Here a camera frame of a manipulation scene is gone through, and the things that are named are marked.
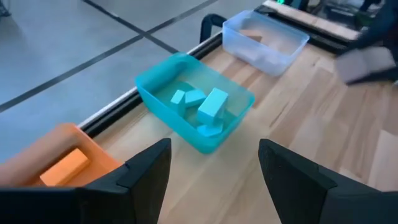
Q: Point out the small teal foam cube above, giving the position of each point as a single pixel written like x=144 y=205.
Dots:
x=178 y=101

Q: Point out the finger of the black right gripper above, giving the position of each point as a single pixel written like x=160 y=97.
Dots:
x=370 y=42
x=379 y=77

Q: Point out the orange translucent plastic bin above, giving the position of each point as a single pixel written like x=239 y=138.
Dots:
x=31 y=149

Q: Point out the clear plastic bin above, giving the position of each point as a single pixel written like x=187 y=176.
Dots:
x=236 y=46

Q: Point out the teal translucent plastic bin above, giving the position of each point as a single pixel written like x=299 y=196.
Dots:
x=161 y=74

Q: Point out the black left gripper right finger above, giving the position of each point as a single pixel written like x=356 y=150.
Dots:
x=298 y=193

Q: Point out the dark device green light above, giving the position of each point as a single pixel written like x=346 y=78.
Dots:
x=298 y=3

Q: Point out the long teal foam block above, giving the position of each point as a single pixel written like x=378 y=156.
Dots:
x=210 y=130
x=213 y=105

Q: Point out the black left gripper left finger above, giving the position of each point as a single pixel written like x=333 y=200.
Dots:
x=136 y=196

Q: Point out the wooden block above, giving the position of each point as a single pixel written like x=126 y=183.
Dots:
x=252 y=35
x=363 y=63

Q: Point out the long orange foam block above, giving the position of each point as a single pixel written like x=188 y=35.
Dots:
x=63 y=169

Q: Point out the black curved frame bracket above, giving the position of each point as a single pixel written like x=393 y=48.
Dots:
x=203 y=28

